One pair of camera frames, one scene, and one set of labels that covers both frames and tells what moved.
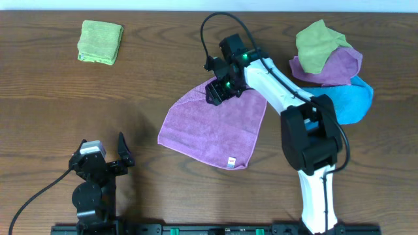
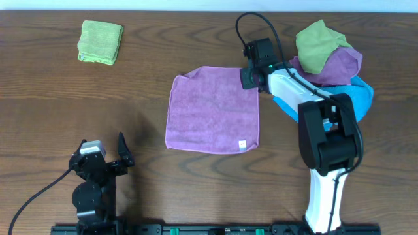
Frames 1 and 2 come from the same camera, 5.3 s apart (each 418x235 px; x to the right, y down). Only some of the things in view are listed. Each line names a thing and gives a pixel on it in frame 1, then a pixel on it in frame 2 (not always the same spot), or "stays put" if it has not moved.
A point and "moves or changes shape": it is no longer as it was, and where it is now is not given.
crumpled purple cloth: (341, 67) stays put
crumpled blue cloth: (351, 102) stays put
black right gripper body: (225, 88) to (247, 78)
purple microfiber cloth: (224, 135) moves or changes shape
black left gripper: (121, 167) stays put
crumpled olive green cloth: (315, 43) stays put
